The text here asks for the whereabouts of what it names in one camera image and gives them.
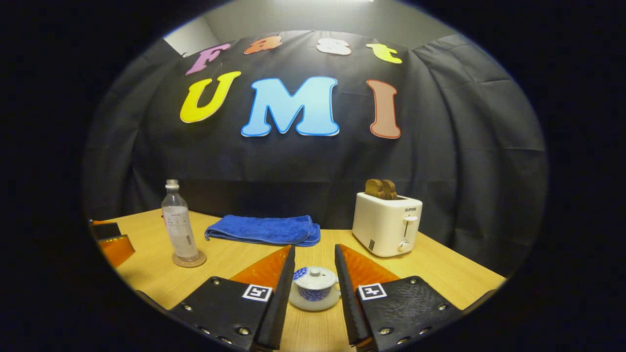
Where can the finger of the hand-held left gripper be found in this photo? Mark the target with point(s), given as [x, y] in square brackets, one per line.
[117, 250]
[106, 230]

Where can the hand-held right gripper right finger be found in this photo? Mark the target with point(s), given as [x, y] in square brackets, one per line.
[348, 308]

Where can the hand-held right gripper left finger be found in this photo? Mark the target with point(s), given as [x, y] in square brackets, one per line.
[279, 303]

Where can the white blue-flowered teacup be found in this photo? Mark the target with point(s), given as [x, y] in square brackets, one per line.
[314, 299]

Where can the clear plastic water bottle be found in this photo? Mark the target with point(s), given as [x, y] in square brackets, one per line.
[180, 230]

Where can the round brown coaster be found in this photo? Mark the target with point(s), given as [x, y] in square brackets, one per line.
[195, 261]

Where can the blue folded towel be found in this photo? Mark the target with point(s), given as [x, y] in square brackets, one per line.
[264, 230]

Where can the white toaster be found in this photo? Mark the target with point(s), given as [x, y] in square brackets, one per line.
[386, 227]

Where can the brown toast slice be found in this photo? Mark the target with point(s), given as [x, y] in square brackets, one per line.
[374, 189]
[390, 190]

